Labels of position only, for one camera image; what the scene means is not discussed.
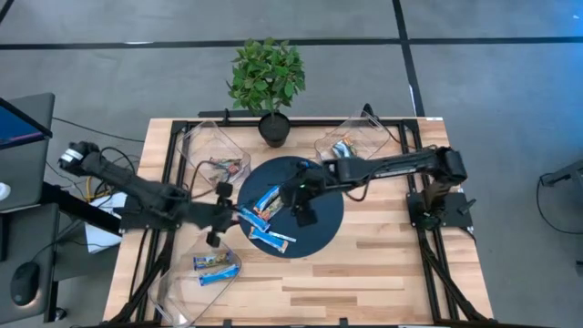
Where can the grey side desk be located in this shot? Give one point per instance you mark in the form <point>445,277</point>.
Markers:
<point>27,228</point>

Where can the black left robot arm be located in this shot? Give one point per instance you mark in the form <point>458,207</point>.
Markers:
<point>118,175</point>

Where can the green blue granola bar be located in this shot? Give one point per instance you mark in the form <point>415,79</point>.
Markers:
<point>211,261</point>

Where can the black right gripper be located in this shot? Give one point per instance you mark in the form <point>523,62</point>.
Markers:
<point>306,196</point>

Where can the white paper sheet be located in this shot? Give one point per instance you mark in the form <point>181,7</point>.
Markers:
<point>102,228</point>

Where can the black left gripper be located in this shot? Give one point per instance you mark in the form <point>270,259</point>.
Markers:
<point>209,214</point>

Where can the black computer mouse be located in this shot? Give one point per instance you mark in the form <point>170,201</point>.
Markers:
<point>25,282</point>

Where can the round dark blue plate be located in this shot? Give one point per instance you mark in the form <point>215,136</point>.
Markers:
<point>319,237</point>

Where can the green plant in black pot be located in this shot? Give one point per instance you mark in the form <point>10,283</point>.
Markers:
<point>266,77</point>

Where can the black desk support bar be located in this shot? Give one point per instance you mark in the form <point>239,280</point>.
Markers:
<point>77,207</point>

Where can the silver blue granola bar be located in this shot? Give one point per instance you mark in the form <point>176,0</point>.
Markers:
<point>339,149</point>

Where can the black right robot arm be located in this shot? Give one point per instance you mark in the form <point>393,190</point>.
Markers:
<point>373,166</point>

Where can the white round object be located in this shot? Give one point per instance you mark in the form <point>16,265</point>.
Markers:
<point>3,191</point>

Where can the clear plastic bin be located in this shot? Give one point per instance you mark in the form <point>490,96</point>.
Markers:
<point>205,141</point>
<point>182,291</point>
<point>364,134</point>

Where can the thin white wrapper strip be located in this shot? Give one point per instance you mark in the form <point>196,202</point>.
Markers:
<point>284,237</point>

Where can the black stand leg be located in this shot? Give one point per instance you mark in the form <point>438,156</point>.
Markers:
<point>565,172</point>

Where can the laptop with blue screen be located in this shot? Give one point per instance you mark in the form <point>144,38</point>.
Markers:
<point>18,130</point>

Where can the multicolour granola bar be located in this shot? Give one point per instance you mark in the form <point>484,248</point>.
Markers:
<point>223,162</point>
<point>230,171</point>

